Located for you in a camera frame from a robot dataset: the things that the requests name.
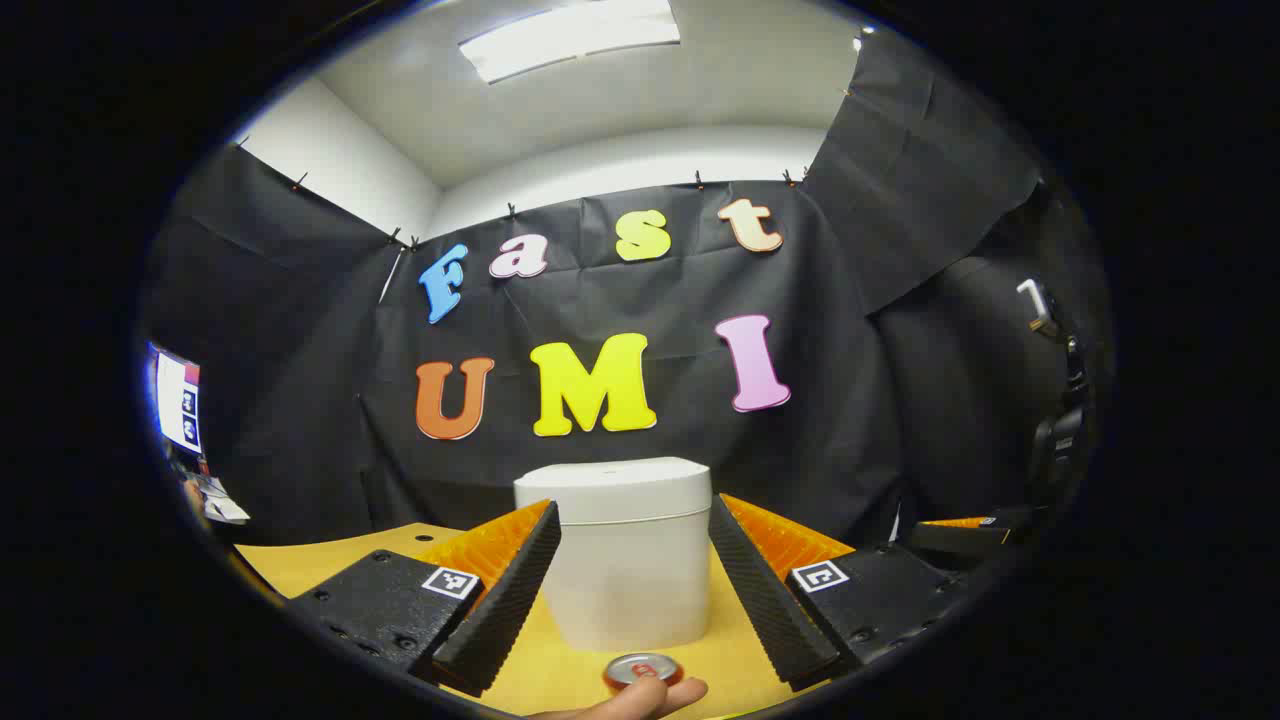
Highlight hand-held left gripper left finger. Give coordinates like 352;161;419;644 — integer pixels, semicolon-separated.
285;498;563;699

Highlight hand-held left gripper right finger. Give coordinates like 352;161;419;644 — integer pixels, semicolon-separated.
708;492;986;693

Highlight white desktop garbage bin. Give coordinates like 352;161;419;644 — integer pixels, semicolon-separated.
513;457;714;653

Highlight silver red pop can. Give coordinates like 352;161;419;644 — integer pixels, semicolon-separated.
603;653;686;693

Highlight wooden desktop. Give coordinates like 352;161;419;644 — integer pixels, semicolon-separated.
232;522;851;719

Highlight white papers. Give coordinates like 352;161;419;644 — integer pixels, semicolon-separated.
195;475;251;524

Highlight black backdrop cloth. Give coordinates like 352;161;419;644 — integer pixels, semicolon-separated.
140;30;1111;561

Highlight computer monitor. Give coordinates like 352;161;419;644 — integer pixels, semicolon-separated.
148;342;203;456

